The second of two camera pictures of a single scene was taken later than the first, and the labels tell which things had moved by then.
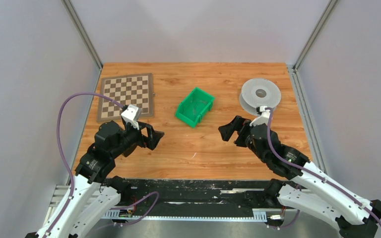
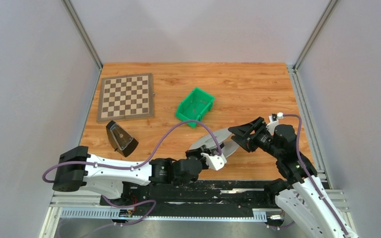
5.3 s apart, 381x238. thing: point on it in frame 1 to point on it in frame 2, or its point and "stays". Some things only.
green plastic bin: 194,106 stays
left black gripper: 154,136 to 198,152
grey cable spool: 259,92 to 223,136
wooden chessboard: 137,89 stays
